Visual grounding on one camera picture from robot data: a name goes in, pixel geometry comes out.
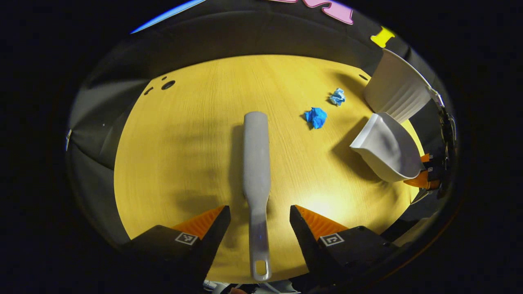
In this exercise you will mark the dark blue paper ball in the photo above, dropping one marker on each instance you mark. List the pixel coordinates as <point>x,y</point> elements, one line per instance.
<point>316,117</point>

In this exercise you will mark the small grey broom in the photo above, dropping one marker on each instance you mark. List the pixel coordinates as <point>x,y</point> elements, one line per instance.
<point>256,155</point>

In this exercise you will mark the grey plastic dustpan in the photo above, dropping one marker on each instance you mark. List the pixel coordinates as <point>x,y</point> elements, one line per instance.
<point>388,147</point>

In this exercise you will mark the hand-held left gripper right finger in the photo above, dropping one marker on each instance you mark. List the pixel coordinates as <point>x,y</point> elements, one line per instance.
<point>308,245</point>

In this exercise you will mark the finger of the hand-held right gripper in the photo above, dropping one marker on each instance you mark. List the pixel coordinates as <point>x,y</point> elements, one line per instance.
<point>431,163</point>
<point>421,180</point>

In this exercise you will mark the light blue paper ball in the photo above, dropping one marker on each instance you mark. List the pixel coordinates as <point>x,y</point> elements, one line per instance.
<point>338,97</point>

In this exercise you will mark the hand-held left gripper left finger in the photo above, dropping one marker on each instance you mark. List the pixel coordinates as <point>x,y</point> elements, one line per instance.
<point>210,245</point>

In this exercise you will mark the black backdrop cloth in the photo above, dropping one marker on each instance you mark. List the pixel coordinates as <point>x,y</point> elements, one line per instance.
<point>245,36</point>

